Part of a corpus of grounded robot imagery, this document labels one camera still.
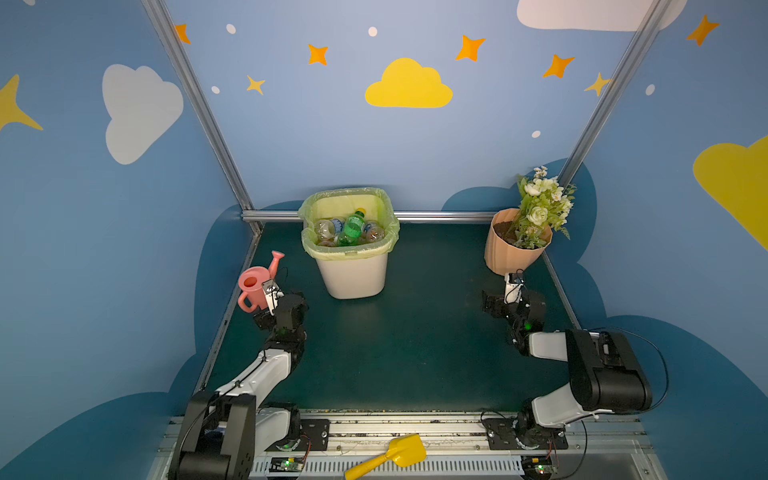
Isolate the controller board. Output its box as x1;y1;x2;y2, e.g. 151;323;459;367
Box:
268;457;306;475
521;456;557;480

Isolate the pepsi bottle blue cap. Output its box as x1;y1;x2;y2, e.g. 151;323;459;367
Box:
361;221;386;243
315;218;344;240

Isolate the yellow toy shovel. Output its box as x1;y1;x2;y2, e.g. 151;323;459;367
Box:
345;434;427;480

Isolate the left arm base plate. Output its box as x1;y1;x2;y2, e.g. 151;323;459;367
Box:
270;419;330;452

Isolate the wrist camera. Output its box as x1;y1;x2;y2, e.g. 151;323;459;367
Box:
261;279;284;315
503;269;525;304

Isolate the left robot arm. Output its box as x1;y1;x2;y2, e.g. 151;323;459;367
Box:
168;293;308;479

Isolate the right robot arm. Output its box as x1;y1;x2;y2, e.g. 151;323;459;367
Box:
482;290;653;436

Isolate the left controller board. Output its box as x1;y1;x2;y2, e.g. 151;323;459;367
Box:
268;457;306;475

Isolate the front aluminium rail bed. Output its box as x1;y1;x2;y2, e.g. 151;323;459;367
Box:
146;410;667;480

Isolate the green plastic bottle yellow cap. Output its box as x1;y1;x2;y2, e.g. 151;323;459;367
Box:
338;208;366;247

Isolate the aluminium back frame rail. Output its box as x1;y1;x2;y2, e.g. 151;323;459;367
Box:
241;210;495;224

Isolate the white plastic waste bin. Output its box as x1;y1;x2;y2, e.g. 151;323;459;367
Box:
315;237;390;300

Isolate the right aluminium frame post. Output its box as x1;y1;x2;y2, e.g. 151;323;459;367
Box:
558;0;673;184

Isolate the pink watering can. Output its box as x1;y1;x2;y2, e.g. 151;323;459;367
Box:
237;251;285;313

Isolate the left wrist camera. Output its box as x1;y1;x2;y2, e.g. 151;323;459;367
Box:
261;279;284;315

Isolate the green bin liner bag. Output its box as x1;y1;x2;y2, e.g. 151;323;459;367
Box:
298;187;400;261

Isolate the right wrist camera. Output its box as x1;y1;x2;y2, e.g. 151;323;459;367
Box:
503;269;525;304

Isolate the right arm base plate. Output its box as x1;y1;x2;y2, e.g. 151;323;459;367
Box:
480;416;569;451

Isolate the right controller board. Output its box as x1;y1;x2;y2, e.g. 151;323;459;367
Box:
521;456;557;480

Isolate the aluminium frame post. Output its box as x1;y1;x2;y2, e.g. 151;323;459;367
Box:
558;0;673;184
141;0;254;214

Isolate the white artificial flower plant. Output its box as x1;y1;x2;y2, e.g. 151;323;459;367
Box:
509;166;576;250

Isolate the left aluminium frame post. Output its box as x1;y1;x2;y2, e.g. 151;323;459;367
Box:
141;0;254;214

